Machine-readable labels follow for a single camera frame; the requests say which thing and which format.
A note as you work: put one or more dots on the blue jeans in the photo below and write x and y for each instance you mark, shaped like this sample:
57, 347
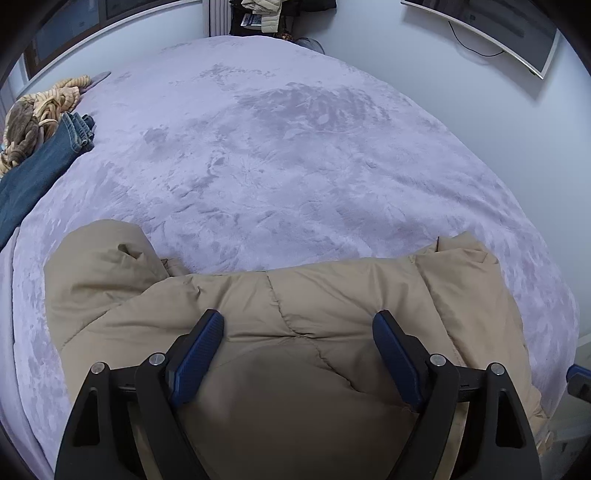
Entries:
32, 170

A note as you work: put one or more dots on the wall-mounted television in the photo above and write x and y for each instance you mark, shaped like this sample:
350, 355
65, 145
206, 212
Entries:
498, 23

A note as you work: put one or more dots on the hanging beige jacket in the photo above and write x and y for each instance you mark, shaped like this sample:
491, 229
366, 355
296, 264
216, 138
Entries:
270, 11

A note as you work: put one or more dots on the purple plush blanket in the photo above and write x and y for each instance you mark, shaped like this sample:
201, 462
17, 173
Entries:
277, 138

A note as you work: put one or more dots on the hanging dark clothes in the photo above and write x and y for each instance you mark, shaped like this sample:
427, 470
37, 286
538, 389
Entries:
304, 14

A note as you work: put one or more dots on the brown beige knitted garment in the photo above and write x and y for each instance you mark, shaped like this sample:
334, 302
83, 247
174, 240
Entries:
41, 104

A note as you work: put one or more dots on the grey bag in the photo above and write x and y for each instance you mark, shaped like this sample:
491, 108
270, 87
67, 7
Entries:
311, 45

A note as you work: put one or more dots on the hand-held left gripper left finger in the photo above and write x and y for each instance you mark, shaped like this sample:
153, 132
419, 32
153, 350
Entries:
196, 364

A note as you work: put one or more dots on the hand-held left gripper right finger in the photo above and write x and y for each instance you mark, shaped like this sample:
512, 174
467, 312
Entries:
397, 364

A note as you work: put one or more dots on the beige puffer jacket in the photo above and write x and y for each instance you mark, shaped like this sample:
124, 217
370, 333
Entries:
300, 300

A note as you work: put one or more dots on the white radiator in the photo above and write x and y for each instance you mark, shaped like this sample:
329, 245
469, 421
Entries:
218, 16

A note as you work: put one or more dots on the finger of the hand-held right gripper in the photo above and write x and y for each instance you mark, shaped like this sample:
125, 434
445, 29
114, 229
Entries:
578, 381

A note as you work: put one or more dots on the lavender bed sheet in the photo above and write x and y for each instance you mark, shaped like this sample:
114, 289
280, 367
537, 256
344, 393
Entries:
7, 332

